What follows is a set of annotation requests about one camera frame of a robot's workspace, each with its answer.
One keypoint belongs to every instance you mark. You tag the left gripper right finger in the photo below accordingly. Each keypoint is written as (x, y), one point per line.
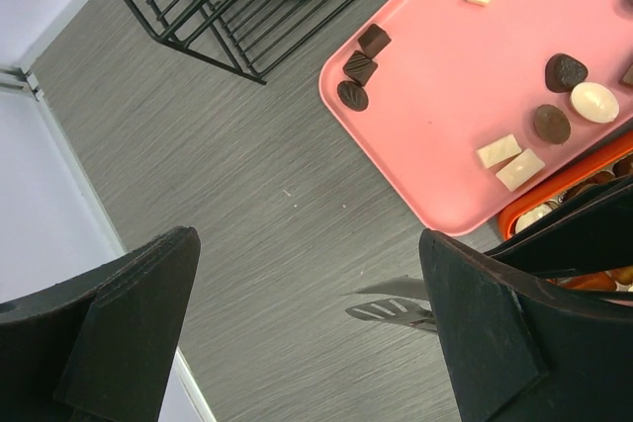
(518, 348)

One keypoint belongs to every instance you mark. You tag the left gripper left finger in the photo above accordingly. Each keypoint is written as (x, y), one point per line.
(100, 346)

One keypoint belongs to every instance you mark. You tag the orange chocolate box tray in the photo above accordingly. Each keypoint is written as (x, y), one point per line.
(589, 170)

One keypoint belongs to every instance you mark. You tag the black wire rack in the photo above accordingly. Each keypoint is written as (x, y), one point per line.
(248, 38)

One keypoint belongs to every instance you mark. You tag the metal tongs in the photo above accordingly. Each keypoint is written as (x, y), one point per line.
(400, 305)

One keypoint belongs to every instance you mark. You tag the pink tray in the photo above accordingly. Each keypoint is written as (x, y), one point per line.
(460, 74)

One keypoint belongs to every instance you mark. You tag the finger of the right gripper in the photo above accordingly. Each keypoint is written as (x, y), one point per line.
(590, 233)

